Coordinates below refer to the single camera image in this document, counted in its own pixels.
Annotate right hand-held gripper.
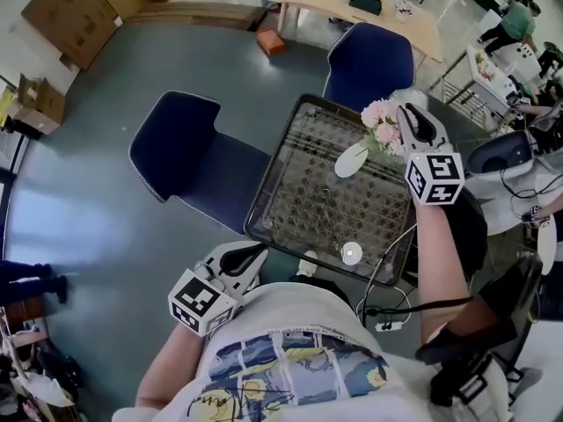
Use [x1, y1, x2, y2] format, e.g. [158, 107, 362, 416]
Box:
[397, 103, 466, 205]

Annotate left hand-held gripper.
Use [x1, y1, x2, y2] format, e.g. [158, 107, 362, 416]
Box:
[167, 240, 269, 338]

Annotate pink flowers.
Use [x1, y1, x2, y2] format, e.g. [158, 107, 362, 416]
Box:
[360, 98, 408, 157]

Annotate person's right forearm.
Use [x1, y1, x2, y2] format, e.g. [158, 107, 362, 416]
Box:
[413, 200, 475, 353]

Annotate person's left forearm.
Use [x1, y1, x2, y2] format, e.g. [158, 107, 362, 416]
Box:
[135, 323, 208, 412]

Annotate grey metal rack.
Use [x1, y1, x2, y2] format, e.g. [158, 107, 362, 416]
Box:
[428, 48, 489, 131]

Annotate person's white shoe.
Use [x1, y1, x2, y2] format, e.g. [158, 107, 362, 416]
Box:
[296, 249, 319, 278]

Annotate person's black trousers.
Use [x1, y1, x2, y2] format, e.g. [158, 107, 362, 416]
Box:
[288, 273, 353, 309]

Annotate blue chair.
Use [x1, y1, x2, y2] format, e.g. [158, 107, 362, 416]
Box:
[128, 90, 273, 237]
[322, 21, 416, 105]

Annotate white cart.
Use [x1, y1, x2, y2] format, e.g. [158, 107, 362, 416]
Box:
[464, 44, 543, 118]

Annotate wicker glass-topped table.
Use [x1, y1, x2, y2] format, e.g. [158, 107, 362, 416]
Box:
[243, 93, 418, 287]

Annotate white fabric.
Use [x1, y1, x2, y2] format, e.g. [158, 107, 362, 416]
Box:
[464, 154, 563, 237]

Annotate white printed t-shirt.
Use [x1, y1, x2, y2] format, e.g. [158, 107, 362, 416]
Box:
[112, 281, 514, 422]

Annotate light wooden table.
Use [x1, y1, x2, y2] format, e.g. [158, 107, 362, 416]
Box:
[266, 0, 443, 68]

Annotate black tray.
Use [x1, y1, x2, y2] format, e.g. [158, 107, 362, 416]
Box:
[349, 0, 384, 16]

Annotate orange box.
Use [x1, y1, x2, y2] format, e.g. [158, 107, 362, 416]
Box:
[256, 28, 287, 56]

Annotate cluttered storage rack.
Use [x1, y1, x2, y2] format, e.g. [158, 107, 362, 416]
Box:
[0, 305, 84, 422]

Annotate low wooden platform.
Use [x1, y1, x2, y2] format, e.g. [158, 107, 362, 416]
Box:
[125, 1, 267, 33]

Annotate open cardboard box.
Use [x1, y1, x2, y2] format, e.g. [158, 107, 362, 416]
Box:
[4, 73, 67, 136]

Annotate flat cardboard box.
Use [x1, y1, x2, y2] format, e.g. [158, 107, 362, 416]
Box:
[20, 0, 121, 70]

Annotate black strap harness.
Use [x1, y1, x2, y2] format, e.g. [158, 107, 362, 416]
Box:
[415, 296, 520, 409]

